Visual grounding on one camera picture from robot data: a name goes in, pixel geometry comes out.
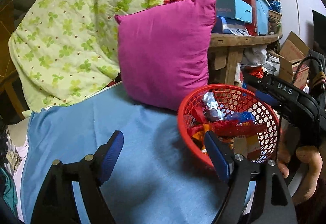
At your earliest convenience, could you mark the red yellow medicine box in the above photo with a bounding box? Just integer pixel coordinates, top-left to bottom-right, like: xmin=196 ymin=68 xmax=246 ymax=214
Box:
xmin=234 ymin=135 xmax=261 ymax=161

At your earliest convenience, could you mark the red plastic bag trash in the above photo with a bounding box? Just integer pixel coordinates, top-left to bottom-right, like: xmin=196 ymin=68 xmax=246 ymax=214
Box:
xmin=187 ymin=106 xmax=267 ymax=138

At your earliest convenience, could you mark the light blue tissue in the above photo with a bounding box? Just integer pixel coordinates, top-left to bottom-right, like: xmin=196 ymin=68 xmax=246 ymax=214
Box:
xmin=205 ymin=108 xmax=224 ymax=122

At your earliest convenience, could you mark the orange package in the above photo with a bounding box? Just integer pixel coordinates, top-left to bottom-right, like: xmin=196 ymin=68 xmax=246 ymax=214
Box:
xmin=189 ymin=124 xmax=212 ymax=155

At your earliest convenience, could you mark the blue plastic bag trash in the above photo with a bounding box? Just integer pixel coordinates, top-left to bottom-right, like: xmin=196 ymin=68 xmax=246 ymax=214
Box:
xmin=225 ymin=111 xmax=255 ymax=124

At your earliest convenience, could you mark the person right hand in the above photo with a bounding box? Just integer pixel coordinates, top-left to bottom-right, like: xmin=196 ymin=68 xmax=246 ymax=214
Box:
xmin=277 ymin=122 xmax=325 ymax=205

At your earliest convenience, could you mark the teal garment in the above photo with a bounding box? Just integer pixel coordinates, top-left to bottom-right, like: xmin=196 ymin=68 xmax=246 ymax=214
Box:
xmin=1 ymin=167 xmax=18 ymax=217

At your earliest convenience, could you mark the cardboard box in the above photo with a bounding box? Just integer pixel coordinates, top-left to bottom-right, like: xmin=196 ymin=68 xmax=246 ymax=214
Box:
xmin=279 ymin=31 xmax=310 ymax=90

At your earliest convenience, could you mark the red plastic mesh basket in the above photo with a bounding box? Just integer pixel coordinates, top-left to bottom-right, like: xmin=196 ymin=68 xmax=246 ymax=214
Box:
xmin=177 ymin=84 xmax=279 ymax=170

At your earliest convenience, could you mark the wooden round table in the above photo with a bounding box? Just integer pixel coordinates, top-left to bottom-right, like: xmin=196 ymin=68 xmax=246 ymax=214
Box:
xmin=208 ymin=33 xmax=282 ymax=85

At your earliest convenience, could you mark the white crumpled paper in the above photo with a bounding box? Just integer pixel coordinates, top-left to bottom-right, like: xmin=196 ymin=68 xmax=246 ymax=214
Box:
xmin=202 ymin=92 xmax=219 ymax=110

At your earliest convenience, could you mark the blue fleece blanket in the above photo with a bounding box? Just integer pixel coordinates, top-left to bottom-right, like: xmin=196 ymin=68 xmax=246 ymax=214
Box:
xmin=20 ymin=84 xmax=228 ymax=223

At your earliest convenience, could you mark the light blue shoe box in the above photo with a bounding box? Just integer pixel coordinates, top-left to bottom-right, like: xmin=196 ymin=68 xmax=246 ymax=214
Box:
xmin=216 ymin=0 xmax=252 ymax=24

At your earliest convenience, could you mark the magenta pillow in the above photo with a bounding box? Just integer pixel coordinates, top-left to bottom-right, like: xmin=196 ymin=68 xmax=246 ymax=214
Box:
xmin=115 ymin=0 xmax=217 ymax=110

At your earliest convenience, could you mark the green clover quilt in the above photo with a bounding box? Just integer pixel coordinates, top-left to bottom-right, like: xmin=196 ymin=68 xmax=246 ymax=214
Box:
xmin=8 ymin=0 xmax=164 ymax=111

